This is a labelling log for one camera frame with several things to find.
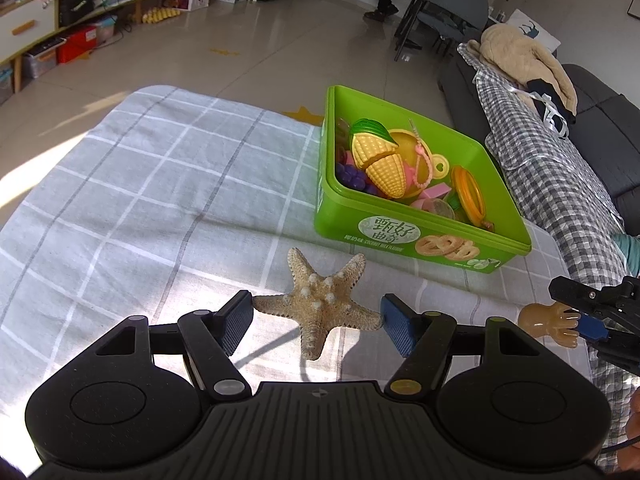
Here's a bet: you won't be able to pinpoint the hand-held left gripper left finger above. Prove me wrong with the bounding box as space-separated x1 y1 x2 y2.
92 290 256 404

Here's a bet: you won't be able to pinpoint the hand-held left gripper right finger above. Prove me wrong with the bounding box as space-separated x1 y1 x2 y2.
380 294 547 400

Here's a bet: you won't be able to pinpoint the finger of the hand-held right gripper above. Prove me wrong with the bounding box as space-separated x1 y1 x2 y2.
570 311 618 345
548 276 608 312

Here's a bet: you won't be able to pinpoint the brown octopus toy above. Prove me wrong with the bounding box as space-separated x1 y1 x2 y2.
517 302 581 349

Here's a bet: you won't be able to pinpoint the dried starfish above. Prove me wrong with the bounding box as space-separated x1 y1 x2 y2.
251 247 386 361

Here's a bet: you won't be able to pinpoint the green plastic box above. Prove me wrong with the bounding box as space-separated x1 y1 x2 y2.
314 85 532 275

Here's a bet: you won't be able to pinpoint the pink clear capsule ball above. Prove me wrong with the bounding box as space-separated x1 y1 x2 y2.
410 197 456 222

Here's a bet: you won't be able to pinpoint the pink toy slice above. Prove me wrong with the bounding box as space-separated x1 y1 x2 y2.
417 183 453 202

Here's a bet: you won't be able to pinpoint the toy corn with green husk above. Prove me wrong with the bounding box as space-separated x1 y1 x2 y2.
348 118 408 200

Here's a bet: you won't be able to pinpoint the purple toy grapes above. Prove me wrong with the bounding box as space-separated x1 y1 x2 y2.
335 157 381 196

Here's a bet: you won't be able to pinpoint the pink toy with bead chain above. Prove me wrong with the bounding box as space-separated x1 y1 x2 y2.
400 119 436 193

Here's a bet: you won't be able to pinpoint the yellow toy pot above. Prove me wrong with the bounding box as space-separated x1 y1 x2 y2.
387 129 451 199

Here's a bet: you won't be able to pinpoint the person's right hand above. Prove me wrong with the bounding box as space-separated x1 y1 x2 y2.
625 391 640 471

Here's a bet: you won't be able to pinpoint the teal patterned pillow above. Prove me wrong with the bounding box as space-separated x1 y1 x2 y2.
612 232 640 277

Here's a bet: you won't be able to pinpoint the grey white checked blanket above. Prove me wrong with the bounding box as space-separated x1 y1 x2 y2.
457 42 640 411

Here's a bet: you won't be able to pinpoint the grey checked tablecloth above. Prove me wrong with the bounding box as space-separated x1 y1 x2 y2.
0 85 593 480

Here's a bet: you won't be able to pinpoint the black and white garment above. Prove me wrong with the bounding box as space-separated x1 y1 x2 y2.
525 79 576 139

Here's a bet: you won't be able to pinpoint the grey sofa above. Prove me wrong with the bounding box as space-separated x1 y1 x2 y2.
440 52 640 241

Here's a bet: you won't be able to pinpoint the yellow star floor sticker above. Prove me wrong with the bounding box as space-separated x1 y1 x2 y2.
282 105 326 129

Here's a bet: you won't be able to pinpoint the white pillow with deer print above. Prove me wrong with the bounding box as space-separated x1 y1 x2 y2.
505 10 560 54

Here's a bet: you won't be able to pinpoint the grey chair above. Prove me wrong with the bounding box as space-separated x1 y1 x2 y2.
395 0 489 62

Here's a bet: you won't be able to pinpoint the red storage box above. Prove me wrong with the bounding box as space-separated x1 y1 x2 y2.
56 27 99 64

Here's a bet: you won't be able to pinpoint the white drawer cabinet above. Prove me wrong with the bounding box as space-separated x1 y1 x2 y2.
0 0 227 94

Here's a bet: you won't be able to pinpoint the black cable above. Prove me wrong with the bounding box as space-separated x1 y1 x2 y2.
597 436 640 457

